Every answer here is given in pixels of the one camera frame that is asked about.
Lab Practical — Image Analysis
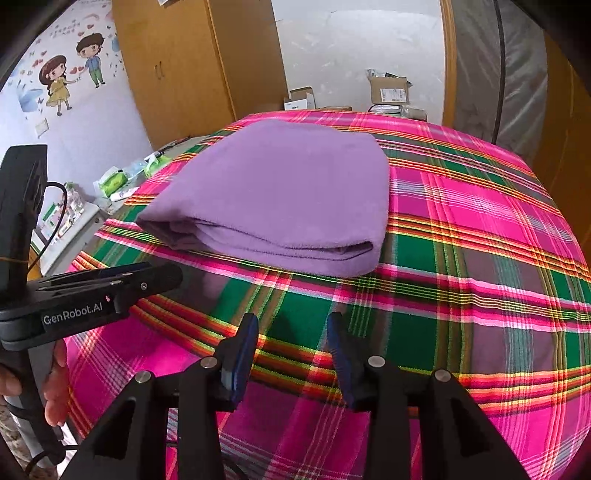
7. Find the cartoon wall poster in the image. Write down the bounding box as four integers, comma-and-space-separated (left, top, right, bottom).
0, 0, 128, 139

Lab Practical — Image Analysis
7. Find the plastic-covered doorway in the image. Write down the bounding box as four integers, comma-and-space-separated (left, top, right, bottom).
438, 0, 550, 160

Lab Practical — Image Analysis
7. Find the purple fleece cloth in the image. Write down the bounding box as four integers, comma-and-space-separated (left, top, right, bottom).
135, 119, 391, 279

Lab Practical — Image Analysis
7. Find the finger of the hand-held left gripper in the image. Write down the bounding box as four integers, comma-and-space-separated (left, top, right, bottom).
27, 262, 149, 292
110, 262, 184, 308

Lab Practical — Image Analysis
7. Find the white cardboard box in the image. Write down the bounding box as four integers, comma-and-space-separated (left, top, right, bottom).
284, 87, 317, 111

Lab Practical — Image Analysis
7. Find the brown labelled cardboard box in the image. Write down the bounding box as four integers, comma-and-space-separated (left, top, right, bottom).
367, 76, 412, 106

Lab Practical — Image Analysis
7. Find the green tissue pack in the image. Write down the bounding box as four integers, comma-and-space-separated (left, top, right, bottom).
143, 154, 173, 177
98, 168, 129, 195

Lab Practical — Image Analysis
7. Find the pink plaid bed sheet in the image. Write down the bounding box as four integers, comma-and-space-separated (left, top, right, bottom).
65, 110, 591, 480

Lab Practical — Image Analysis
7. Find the wooden door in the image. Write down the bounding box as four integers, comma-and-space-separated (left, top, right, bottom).
531, 32, 591, 250

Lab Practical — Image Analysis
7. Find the bedside table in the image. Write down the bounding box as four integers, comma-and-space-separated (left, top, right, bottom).
28, 135, 213, 278

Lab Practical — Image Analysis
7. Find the person's left hand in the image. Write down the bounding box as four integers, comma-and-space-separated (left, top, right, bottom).
43, 340, 71, 428

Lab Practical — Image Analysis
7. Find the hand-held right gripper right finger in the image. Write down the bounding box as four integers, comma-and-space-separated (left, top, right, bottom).
325, 313, 532, 480

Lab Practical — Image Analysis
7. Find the wooden wardrobe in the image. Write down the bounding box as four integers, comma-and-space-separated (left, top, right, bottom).
112, 0, 289, 153

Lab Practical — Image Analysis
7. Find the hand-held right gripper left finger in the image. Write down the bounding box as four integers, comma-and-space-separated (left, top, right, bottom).
62, 313, 259, 480

